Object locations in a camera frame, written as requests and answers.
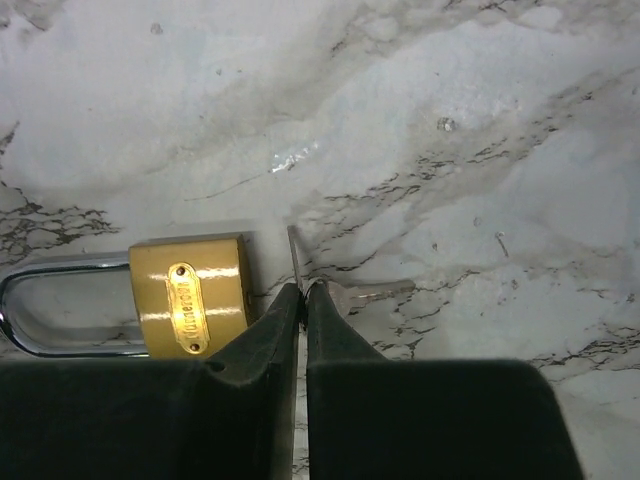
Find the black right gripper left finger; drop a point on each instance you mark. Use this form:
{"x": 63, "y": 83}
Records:
{"x": 227, "y": 417}

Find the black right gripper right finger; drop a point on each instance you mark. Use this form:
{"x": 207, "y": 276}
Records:
{"x": 374, "y": 418}

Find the silver keys of long padlock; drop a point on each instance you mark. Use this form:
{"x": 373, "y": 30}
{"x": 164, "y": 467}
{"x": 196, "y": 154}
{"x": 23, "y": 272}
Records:
{"x": 344, "y": 297}

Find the long-shackle brass padlock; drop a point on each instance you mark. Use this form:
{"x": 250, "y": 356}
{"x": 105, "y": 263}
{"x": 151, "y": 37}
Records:
{"x": 192, "y": 296}

